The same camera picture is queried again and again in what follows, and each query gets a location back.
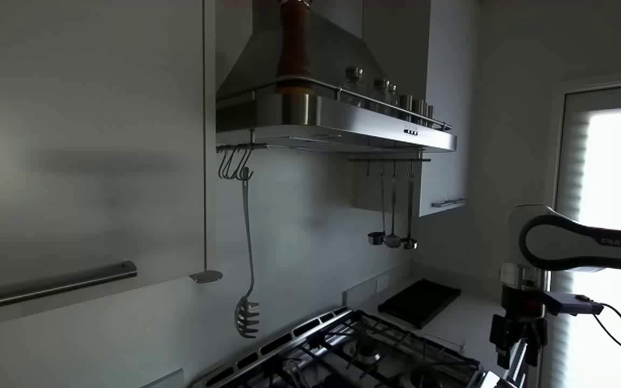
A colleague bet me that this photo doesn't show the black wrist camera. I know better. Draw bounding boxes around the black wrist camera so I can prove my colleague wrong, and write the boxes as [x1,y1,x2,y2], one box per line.
[540,289,605,318]

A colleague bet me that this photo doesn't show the silver kitchen hood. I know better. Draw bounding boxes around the silver kitchen hood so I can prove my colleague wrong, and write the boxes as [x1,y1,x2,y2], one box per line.
[213,0,462,155]

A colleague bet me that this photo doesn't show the bright window with frame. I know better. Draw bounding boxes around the bright window with frame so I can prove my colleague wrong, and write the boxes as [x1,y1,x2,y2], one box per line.
[550,80,621,388]

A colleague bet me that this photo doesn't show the stainless steel gas stove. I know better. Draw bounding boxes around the stainless steel gas stove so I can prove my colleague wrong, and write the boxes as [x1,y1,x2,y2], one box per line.
[188,305,504,388]

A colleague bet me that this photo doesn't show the black rectangular tray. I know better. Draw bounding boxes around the black rectangular tray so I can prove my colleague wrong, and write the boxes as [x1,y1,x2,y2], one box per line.
[376,276,464,332]

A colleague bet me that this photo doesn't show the metal hanging ladle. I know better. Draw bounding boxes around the metal hanging ladle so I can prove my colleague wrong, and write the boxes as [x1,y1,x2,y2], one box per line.
[384,159,405,249]
[401,159,420,251]

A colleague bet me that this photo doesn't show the long metal utensil rail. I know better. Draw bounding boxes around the long metal utensil rail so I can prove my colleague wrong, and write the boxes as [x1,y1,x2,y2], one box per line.
[342,152,433,163]

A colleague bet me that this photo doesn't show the small metal measuring ladle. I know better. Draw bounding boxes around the small metal measuring ladle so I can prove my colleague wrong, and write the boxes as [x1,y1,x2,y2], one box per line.
[366,159,388,248]

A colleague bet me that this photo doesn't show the brown wooden pepper mill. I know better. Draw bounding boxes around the brown wooden pepper mill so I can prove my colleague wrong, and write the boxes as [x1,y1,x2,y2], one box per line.
[276,0,313,87]

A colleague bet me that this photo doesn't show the short metal hook rail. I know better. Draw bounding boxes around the short metal hook rail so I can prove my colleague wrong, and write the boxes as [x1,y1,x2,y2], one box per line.
[213,140,271,152]

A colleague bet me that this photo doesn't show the metal spiral whisk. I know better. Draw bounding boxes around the metal spiral whisk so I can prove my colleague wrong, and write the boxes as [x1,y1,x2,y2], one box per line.
[232,166,263,341]

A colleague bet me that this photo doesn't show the grey under-cabinet bracket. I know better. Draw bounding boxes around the grey under-cabinet bracket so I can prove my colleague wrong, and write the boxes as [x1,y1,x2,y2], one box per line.
[188,267,224,284]

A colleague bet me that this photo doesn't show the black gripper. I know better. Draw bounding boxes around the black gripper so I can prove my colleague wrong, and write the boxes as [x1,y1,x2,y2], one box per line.
[487,279,550,388]

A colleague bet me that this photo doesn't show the metal hanging hook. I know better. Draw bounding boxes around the metal hanging hook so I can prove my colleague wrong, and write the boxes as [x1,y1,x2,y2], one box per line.
[224,146,243,182]
[235,146,257,182]
[215,146,232,180]

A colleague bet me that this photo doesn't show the narrow white wall cabinet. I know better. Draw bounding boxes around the narrow white wall cabinet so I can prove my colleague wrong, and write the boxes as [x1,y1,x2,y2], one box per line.
[417,0,483,219]

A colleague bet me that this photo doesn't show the short silver cabinet handle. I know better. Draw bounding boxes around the short silver cabinet handle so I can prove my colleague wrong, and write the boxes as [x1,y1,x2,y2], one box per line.
[429,196,467,210]

